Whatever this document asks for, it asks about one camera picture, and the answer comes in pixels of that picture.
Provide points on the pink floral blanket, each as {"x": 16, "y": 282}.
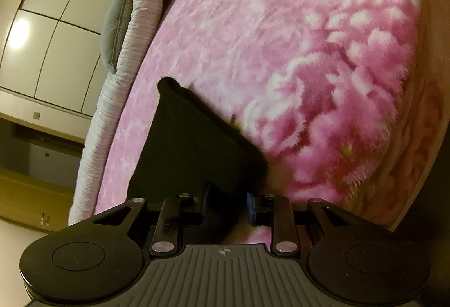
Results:
{"x": 347, "y": 100}

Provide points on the wooden door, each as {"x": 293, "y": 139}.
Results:
{"x": 33, "y": 202}

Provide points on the white ribbed duvet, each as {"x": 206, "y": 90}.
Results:
{"x": 141, "y": 30}

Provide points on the white wardrobe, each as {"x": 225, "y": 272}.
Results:
{"x": 51, "y": 72}

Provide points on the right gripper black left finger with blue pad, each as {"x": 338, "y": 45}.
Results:
{"x": 180, "y": 223}

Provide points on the black garment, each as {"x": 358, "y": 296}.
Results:
{"x": 189, "y": 149}

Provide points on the grey cushion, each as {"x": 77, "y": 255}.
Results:
{"x": 113, "y": 32}

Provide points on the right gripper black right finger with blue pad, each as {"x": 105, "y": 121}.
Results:
{"x": 276, "y": 213}

